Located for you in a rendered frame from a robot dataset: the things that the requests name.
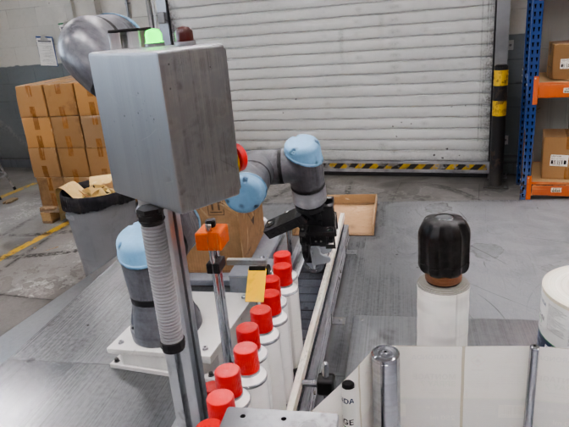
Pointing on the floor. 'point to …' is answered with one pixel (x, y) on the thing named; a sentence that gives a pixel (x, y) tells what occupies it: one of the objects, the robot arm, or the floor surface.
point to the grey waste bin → (100, 233)
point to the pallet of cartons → (61, 136)
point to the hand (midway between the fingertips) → (310, 264)
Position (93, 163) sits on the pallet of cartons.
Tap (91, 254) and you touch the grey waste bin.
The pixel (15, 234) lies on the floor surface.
